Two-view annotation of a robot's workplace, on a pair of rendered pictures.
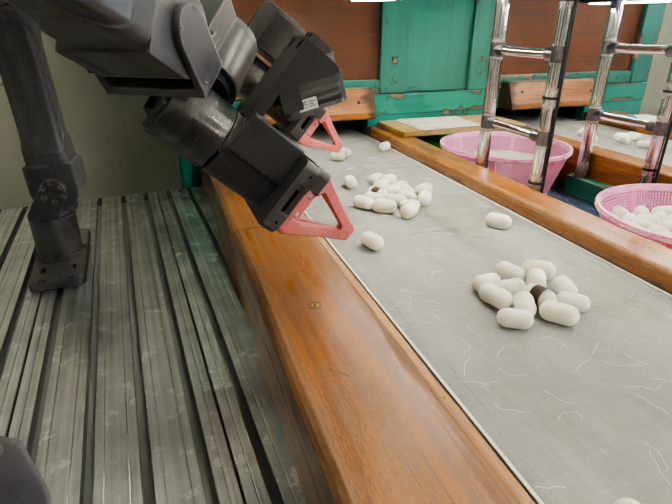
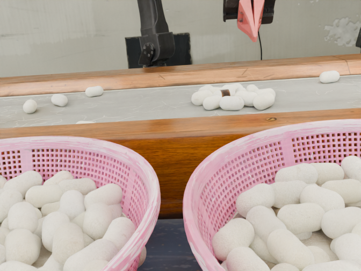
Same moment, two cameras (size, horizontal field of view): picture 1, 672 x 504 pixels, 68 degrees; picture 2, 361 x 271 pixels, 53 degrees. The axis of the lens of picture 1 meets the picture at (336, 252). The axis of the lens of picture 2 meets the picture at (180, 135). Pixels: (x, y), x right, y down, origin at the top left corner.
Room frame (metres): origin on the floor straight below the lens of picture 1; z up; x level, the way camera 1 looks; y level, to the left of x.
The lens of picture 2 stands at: (0.57, -0.70, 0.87)
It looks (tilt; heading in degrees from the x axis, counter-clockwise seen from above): 18 degrees down; 113
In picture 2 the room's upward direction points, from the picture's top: 4 degrees counter-clockwise
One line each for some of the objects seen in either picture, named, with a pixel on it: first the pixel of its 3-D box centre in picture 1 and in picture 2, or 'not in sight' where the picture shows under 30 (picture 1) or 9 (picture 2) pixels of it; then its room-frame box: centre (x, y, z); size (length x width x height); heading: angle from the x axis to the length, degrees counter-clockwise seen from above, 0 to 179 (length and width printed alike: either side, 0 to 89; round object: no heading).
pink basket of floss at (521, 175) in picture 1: (501, 165); not in sight; (1.04, -0.36, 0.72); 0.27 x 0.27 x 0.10
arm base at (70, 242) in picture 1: (57, 235); not in sight; (0.69, 0.42, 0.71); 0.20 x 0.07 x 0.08; 23
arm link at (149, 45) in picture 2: not in sight; (156, 53); (0.14, 0.19, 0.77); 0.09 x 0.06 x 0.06; 75
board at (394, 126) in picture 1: (450, 124); not in sight; (1.25, -0.29, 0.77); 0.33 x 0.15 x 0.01; 109
